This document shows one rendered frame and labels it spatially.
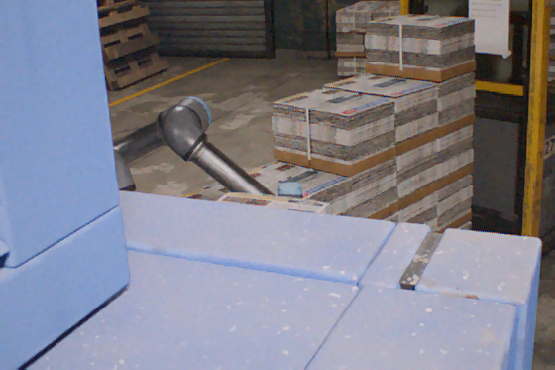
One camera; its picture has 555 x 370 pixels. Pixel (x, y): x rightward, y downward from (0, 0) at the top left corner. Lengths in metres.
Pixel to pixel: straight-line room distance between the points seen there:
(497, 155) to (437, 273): 3.45
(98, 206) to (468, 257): 0.18
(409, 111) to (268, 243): 2.53
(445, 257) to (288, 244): 0.08
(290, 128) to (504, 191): 1.43
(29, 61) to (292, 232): 0.18
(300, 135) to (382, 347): 2.48
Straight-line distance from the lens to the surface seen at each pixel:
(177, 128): 2.10
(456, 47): 3.16
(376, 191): 2.82
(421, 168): 3.05
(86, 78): 0.32
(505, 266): 0.37
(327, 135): 2.68
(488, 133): 3.80
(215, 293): 0.36
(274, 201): 1.90
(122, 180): 1.48
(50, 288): 0.32
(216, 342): 0.32
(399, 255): 0.38
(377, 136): 2.75
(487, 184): 3.88
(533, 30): 3.43
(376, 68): 3.23
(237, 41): 10.07
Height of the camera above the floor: 1.71
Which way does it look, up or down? 18 degrees down
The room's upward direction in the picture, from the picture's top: 3 degrees counter-clockwise
